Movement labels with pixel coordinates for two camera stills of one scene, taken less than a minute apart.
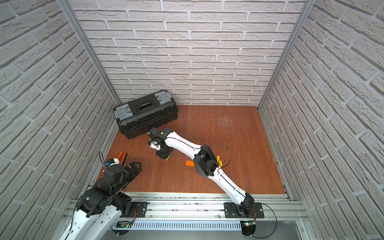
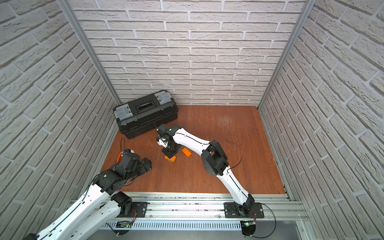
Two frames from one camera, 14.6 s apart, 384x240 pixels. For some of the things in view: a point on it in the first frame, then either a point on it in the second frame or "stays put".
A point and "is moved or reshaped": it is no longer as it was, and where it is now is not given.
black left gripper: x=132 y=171 → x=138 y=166
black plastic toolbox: x=134 y=119 stays put
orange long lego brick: x=189 y=163 is moved or reshaped
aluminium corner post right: x=308 y=6 stays put
